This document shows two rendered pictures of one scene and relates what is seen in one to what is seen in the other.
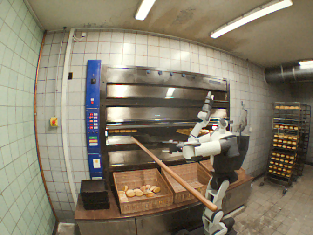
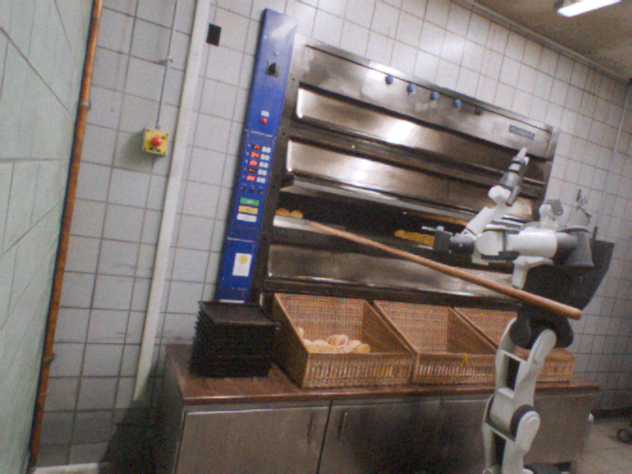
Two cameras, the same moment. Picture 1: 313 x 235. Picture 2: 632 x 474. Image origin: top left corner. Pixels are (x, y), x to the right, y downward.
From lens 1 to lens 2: 85 cm
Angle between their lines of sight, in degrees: 7
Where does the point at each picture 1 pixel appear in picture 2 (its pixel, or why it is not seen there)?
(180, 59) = (460, 63)
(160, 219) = (380, 420)
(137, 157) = (331, 267)
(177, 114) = (426, 189)
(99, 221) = (249, 405)
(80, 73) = (241, 38)
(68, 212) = (96, 416)
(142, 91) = (370, 123)
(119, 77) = (327, 76)
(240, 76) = (592, 125)
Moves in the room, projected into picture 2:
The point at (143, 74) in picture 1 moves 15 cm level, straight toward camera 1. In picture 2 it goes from (377, 84) to (387, 78)
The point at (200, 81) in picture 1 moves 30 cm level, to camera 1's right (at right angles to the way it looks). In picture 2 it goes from (488, 125) to (533, 134)
